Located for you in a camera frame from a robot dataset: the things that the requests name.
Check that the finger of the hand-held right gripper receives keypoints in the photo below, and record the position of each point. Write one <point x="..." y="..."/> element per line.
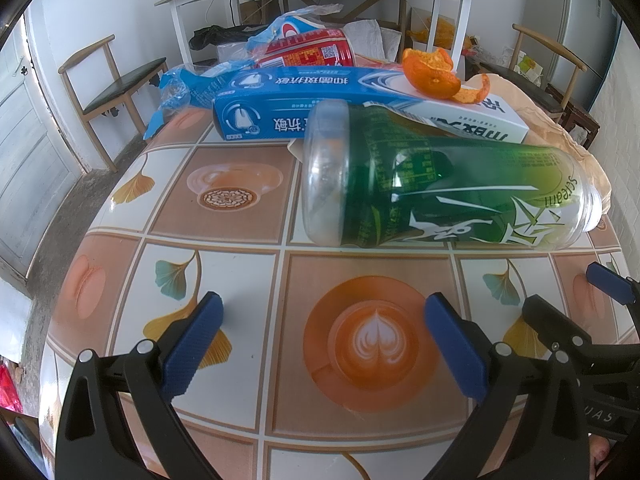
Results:
<point x="550" y="321"/>
<point x="610" y="277"/>

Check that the white mattress blue edge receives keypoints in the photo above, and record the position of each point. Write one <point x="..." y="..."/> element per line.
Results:
<point x="622" y="150"/>

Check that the white refrigerator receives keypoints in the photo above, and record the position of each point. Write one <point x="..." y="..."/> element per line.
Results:
<point x="587" y="15"/>

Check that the blue clear plastic bag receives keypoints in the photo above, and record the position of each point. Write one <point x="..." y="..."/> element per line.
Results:
<point x="177" y="87"/>

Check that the wooden chair black seat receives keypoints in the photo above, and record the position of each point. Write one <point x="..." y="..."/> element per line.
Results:
<point x="545" y="95"/>
<point x="122" y="85"/>

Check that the black cloth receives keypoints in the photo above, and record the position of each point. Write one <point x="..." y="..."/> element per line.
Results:
<point x="217" y="36"/>

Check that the large orange peel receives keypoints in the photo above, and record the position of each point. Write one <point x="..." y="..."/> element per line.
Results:
<point x="430" y="75"/>

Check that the blue white toothpaste box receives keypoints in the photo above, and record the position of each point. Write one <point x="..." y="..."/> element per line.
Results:
<point x="300" y="91"/>

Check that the small curled orange peel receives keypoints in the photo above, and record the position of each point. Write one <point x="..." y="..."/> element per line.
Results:
<point x="475" y="94"/>

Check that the orange plastic bag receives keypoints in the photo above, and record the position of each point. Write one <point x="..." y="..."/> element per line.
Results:
<point x="440" y="30"/>

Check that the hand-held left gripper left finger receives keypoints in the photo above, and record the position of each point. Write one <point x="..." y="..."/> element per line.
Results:
<point x="195" y="347"/>

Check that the person's right hand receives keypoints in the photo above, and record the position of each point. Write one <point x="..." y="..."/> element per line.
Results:
<point x="599" y="455"/>

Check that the red bag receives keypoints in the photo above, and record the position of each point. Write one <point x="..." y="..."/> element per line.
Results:
<point x="7" y="390"/>

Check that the white printed bag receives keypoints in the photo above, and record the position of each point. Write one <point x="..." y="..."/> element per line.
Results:
<point x="527" y="66"/>

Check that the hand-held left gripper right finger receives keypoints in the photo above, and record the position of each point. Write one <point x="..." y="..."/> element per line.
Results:
<point x="457" y="345"/>

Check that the white plastic bag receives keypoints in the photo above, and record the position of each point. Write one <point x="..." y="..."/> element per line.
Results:
<point x="370" y="36"/>

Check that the white panelled door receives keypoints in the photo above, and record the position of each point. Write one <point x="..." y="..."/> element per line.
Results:
<point x="30" y="160"/>

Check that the brown cardboard box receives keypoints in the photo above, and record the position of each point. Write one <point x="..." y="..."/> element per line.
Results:
<point x="256" y="10"/>

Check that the green plastic bottle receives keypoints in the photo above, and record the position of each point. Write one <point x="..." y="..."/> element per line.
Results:
<point x="425" y="190"/>

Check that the red printed can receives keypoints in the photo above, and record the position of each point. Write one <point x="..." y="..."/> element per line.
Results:
<point x="307" y="52"/>

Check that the dark wooden stool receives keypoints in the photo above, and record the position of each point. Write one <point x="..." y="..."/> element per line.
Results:
<point x="577" y="115"/>

